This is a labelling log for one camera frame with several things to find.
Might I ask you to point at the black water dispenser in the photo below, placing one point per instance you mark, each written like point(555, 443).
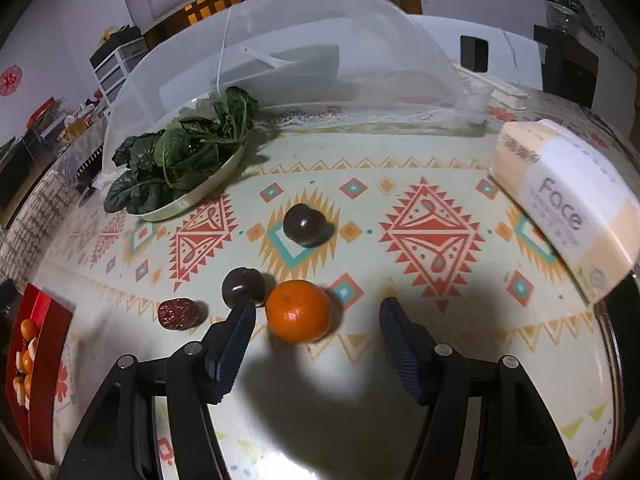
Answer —
point(565, 70)

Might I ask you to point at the red paper wall decoration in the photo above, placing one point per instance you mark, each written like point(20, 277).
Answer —
point(10, 80)

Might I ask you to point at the cream oval plate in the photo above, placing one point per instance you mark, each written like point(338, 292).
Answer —
point(165, 212)

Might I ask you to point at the orange mandarin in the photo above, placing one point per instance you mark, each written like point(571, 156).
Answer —
point(298, 312)
point(24, 360)
point(27, 329)
point(17, 386)
point(28, 379)

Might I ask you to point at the wall whiteboard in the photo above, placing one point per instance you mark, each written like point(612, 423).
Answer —
point(612, 35)

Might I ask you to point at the red cardboard box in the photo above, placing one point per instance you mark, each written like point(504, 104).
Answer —
point(50, 360)

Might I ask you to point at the white bowl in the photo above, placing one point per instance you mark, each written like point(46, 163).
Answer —
point(300, 70)

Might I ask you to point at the white plate of spinach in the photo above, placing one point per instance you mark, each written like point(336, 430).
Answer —
point(170, 160)

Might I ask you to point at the cream tissue pack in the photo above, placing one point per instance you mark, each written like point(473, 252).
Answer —
point(565, 200)

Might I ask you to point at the white appliance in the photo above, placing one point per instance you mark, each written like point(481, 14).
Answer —
point(515, 55)

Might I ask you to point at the white plastic drawer unit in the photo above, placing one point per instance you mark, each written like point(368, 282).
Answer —
point(117, 67)

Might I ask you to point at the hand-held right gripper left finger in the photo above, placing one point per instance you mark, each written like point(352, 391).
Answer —
point(232, 355)

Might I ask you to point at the white mesh food cover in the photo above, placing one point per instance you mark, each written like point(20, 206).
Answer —
point(350, 60)

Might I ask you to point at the red dried date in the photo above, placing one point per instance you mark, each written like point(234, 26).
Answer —
point(175, 314)

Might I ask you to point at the grey patterned cloth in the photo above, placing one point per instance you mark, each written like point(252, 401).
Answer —
point(35, 220)

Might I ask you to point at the white rectangular box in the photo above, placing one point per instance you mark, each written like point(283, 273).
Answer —
point(507, 94)

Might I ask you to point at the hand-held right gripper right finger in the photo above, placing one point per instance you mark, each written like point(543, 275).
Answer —
point(400, 355)

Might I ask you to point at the black rectangular object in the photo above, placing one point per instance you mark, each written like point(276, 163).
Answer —
point(473, 54)

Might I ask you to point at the patterned tablecloth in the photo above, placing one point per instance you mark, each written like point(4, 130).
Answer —
point(475, 320)

